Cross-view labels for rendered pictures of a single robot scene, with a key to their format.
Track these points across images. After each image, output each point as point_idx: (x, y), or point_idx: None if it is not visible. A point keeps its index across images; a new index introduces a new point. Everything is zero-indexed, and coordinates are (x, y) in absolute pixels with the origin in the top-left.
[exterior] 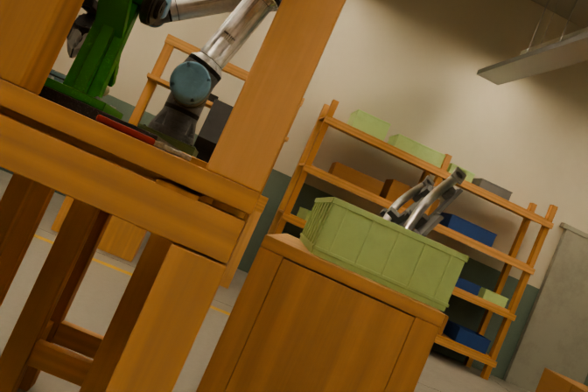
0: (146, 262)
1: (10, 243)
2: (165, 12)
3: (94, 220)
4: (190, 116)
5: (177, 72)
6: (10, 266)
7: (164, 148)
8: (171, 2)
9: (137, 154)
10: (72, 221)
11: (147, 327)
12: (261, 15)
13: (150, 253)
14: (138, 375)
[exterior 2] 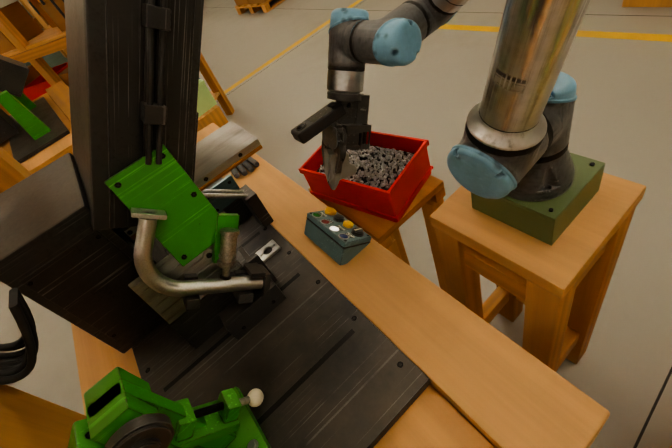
0: (531, 336)
1: (434, 257)
2: (407, 57)
3: (473, 272)
4: (539, 163)
5: (450, 165)
6: (443, 271)
7: None
8: (409, 28)
9: None
10: (450, 277)
11: None
12: None
13: (532, 331)
14: None
